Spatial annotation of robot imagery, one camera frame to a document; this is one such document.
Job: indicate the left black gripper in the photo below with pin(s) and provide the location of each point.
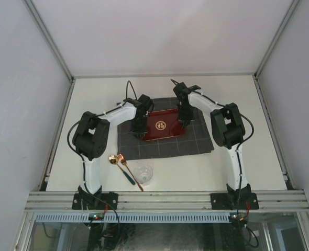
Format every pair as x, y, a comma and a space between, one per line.
141, 132

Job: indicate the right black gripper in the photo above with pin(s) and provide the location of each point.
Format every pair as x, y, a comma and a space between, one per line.
185, 121

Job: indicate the grey checked cloth napkin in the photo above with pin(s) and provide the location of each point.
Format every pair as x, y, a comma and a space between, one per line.
195, 140

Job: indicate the red rectangular tray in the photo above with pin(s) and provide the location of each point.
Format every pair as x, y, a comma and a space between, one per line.
163, 124

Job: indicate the rose gold fork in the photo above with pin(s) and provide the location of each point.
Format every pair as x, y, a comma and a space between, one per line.
124, 162

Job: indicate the gold spoon green handle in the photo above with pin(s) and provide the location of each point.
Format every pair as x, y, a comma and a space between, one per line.
115, 161

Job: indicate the clear glass cup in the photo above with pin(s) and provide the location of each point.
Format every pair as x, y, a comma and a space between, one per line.
143, 174

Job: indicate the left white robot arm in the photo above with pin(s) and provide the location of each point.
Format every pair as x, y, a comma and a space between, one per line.
89, 136

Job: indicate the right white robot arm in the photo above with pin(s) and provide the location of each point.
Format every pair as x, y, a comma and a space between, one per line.
228, 132

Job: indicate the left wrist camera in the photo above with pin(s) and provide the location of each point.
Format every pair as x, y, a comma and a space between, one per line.
146, 103

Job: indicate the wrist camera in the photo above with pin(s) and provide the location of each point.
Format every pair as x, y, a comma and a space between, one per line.
146, 103
182, 90

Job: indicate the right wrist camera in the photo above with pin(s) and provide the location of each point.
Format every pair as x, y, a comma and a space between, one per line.
182, 90

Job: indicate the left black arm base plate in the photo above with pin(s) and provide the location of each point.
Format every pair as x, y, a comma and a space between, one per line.
86, 201

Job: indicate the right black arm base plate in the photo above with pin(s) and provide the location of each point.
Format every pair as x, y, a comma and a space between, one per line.
221, 201

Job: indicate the aluminium front rail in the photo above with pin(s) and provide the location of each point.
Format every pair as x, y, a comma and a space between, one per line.
200, 201

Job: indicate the grey slotted cable duct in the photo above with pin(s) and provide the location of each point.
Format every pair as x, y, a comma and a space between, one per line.
110, 217

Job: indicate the right aluminium frame post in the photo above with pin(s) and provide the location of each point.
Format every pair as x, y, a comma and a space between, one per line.
277, 36

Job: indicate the aluminium frame post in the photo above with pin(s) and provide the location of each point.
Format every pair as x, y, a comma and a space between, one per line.
43, 29
277, 36

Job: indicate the left aluminium frame post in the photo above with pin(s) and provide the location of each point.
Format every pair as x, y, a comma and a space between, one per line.
43, 29

